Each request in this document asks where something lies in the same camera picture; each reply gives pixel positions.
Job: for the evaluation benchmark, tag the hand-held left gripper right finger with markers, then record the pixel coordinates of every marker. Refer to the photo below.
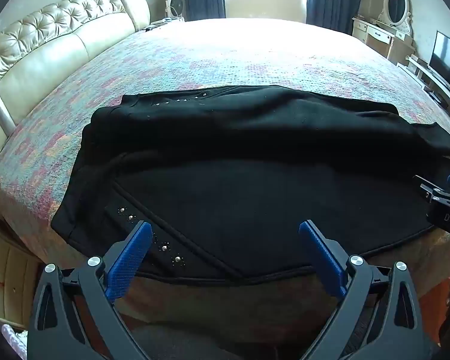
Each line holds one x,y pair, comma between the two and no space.
322,258

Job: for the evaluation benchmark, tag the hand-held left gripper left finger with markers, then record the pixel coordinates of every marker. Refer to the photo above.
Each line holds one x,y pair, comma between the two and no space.
129,260

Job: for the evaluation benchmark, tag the black pants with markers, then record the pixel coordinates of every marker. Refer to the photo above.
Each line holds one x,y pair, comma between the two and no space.
228,180

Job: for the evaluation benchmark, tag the person's grey clothing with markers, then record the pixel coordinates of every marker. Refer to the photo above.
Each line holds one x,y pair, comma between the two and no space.
180,341

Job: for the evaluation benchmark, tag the white television stand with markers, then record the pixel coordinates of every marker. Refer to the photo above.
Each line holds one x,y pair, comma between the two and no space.
435,82

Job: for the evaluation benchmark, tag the black television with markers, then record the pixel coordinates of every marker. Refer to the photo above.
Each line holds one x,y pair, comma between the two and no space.
446,62

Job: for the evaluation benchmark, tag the white dressing table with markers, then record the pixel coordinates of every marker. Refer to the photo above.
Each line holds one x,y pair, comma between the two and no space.
375,37

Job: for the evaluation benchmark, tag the oval vanity mirror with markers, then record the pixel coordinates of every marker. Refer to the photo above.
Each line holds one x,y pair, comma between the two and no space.
395,3

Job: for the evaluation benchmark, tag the floral bed blanket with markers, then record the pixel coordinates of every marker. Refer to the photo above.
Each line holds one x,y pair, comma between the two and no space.
228,56

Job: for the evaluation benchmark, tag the cream tufted headboard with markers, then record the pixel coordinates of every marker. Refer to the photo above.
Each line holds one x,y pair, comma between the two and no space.
60,45

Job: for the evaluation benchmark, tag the white box fan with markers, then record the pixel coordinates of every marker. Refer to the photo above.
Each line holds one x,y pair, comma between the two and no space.
175,6

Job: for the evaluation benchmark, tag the cream padded bed frame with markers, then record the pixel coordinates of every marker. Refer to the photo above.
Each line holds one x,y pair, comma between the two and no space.
11,270

